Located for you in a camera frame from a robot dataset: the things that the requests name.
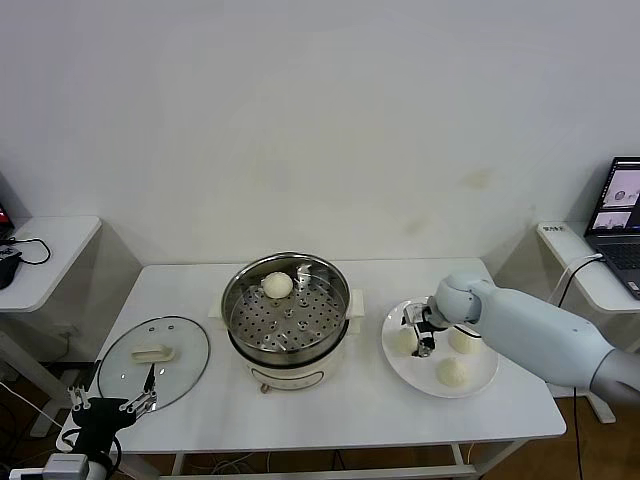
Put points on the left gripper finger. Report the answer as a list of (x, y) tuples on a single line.
[(145, 400), (79, 397)]

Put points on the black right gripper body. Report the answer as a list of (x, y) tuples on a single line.
[(426, 334)]

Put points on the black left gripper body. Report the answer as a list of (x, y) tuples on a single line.
[(100, 417)]

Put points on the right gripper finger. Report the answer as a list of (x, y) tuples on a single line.
[(430, 349), (418, 352)]

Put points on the white steamed baozi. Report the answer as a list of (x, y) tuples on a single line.
[(277, 285), (451, 372), (462, 342), (404, 342)]

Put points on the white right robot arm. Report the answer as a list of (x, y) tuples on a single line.
[(525, 320)]

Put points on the stainless steel steamer basket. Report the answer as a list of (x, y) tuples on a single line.
[(280, 325)]

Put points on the white round plate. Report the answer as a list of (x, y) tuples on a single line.
[(410, 370)]

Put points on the cream electric cooker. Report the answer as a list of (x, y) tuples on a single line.
[(290, 375)]

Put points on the white side desk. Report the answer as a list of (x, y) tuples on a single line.
[(565, 250), (50, 260)]

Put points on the black computer mouse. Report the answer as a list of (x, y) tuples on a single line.
[(7, 270)]

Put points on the grey laptop dark screen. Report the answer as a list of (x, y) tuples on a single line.
[(617, 250)]

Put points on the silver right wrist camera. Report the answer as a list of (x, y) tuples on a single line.
[(414, 315)]

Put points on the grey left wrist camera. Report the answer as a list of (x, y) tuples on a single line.
[(65, 467)]

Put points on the white table frame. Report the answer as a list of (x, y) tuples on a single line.
[(325, 470)]

